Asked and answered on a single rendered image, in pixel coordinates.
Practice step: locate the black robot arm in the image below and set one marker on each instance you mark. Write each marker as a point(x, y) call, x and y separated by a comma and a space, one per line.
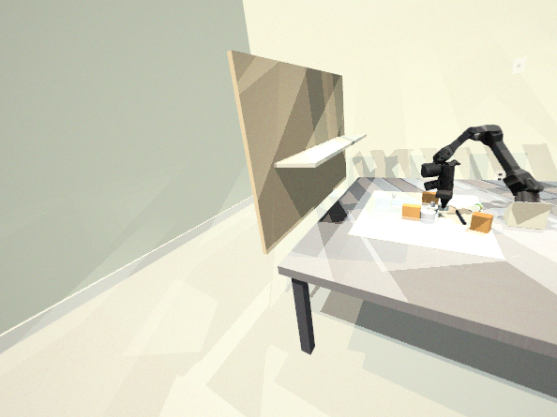
point(517, 179)

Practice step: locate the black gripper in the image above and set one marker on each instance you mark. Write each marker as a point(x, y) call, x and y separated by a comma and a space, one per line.
point(445, 194)

